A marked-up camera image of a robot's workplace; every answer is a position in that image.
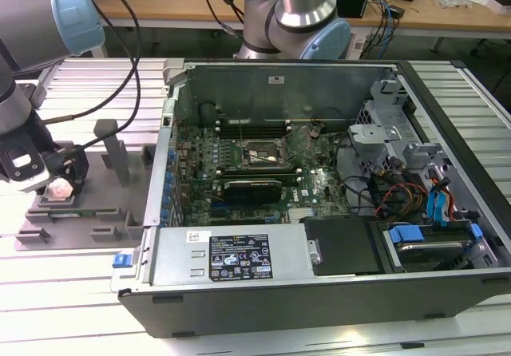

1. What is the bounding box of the blue hanging cable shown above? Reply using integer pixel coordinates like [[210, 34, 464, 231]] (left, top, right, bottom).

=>
[[374, 0, 398, 60]]

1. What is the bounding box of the black plastic drive shroud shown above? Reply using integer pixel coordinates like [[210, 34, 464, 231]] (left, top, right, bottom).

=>
[[299, 216, 386, 275]]

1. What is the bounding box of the silver metal drive cage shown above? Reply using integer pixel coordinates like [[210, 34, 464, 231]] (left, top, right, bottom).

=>
[[347, 78, 454, 173]]

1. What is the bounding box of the metal socket cover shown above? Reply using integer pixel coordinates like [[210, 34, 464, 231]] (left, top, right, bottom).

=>
[[281, 126, 313, 160]]

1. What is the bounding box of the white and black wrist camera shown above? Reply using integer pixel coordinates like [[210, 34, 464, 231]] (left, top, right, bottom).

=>
[[0, 138, 53, 192]]

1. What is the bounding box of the hard disk in blue carrier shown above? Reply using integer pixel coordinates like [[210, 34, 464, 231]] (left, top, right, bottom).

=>
[[385, 222, 486, 273]]

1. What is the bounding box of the black RAM slot bank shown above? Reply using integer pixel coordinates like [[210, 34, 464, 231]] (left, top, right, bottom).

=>
[[215, 118, 291, 140], [217, 165, 301, 178]]

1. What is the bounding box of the black wire loop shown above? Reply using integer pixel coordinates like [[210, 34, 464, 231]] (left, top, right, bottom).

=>
[[334, 132, 378, 216]]

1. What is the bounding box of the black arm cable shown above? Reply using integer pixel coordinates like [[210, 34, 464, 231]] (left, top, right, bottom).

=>
[[42, 0, 141, 149]]

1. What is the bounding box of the blue flat wire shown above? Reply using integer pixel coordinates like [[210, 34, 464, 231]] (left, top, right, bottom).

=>
[[426, 167, 454, 229]]

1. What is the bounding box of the silver power supply unit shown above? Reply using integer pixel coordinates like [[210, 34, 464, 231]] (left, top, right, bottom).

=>
[[149, 223, 316, 285]]

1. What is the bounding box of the black graphics card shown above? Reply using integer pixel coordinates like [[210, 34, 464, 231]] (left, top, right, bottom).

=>
[[221, 178, 283, 204]]

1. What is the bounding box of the black open PC case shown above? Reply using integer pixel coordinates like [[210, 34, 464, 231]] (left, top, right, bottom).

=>
[[117, 58, 511, 339]]

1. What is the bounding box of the wooden desk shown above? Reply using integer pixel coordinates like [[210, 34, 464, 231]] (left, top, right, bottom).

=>
[[91, 0, 511, 57]]

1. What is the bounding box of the small silver heatsink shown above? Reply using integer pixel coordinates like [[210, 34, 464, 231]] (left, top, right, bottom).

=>
[[289, 208, 316, 223]]

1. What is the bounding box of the red yellow black wire bundle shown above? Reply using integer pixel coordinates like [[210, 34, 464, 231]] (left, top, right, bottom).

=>
[[369, 170, 430, 218]]

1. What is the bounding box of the orange wire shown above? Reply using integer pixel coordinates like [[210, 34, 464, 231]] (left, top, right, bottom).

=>
[[446, 188, 458, 223]]

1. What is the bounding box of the black round speaker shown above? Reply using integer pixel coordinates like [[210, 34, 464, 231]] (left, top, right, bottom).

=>
[[198, 101, 220, 128]]

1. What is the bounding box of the CPU socket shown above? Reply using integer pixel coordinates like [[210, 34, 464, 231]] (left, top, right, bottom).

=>
[[241, 138, 287, 165]]

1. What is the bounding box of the silver CPU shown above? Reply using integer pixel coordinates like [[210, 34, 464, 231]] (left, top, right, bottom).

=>
[[45, 178, 75, 201]]

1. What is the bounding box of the green motherboard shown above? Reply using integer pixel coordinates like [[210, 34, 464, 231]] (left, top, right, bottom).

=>
[[173, 122, 355, 226]]

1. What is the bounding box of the grey parts rack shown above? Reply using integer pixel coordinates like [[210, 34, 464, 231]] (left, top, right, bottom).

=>
[[14, 119, 159, 252]]

